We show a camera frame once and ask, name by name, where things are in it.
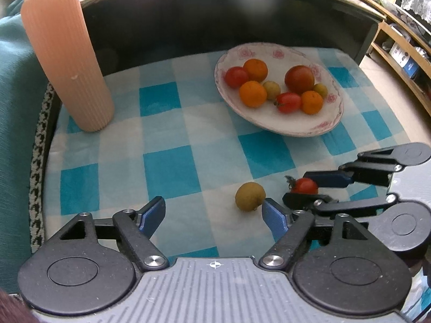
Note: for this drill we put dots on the maroon fuzzy clothing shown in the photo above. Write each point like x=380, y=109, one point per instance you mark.
x=10, y=309

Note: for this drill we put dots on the mandarin orange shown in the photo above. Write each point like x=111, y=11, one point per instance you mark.
x=311, y=102
x=253, y=93
x=256, y=70

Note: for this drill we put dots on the red cherry tomato with stem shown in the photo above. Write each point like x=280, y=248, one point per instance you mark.
x=304, y=186

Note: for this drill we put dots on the white floral plate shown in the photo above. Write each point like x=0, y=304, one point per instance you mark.
x=269, y=121

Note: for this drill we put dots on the blue white checkered tablecloth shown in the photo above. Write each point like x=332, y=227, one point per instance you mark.
x=188, y=161

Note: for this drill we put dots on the white box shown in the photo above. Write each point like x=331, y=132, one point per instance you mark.
x=400, y=52

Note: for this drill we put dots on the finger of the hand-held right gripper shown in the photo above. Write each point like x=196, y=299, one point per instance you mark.
x=303, y=199
x=330, y=178

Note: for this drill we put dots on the large red tomato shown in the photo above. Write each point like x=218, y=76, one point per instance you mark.
x=299, y=79

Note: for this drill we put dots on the wooden shelf unit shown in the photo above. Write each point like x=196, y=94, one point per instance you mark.
x=380, y=37

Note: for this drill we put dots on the brown longan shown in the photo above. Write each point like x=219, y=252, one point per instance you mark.
x=250, y=196
x=320, y=90
x=271, y=90

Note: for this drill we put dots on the pink ribbed vase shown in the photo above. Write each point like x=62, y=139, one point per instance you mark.
x=67, y=60

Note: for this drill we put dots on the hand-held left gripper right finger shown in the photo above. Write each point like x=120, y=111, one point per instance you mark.
x=271, y=213

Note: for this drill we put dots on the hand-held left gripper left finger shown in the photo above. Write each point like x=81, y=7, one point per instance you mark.
x=153, y=213

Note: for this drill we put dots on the blue box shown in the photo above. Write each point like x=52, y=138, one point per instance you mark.
x=412, y=69

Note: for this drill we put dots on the teal cushion houndstooth trim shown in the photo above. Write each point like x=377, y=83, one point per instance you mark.
x=16, y=124

